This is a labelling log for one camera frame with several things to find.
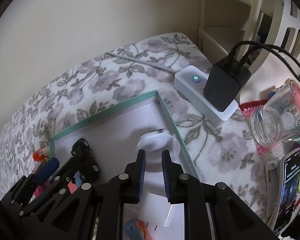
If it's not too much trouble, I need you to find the small orange blue toy knife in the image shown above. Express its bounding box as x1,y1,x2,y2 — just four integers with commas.
123,218,153,240

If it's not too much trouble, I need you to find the black toy car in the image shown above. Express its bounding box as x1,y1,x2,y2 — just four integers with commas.
71,138,101,184

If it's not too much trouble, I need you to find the red glue bottle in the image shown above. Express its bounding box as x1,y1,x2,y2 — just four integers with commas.
32,146,50,162

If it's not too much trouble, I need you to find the white watch band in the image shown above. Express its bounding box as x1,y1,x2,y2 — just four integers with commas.
136,128,176,152

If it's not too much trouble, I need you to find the pink yellow small toy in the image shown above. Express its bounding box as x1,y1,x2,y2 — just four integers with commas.
30,185,48,202

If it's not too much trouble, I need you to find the large coral blue toy knife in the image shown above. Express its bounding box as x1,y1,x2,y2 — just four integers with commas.
68,171,83,194

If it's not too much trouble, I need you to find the teal rimmed white tray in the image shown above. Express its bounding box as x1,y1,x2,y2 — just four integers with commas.
49,89,201,240

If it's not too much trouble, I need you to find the floral grey white blanket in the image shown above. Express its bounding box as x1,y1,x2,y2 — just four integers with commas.
0,33,267,219

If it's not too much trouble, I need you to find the smartphone in stand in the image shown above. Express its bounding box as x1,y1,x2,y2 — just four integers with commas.
265,147,300,235

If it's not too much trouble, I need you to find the clear glass jar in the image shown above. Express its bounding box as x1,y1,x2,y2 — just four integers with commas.
250,80,300,147

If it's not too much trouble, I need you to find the white power strip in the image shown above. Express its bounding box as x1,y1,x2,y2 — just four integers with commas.
174,65,238,128

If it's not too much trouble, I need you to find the black plugged power adapter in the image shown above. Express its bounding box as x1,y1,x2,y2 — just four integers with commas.
203,57,251,112

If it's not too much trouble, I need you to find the cream shelf unit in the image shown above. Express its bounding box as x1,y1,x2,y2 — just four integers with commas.
199,0,300,63

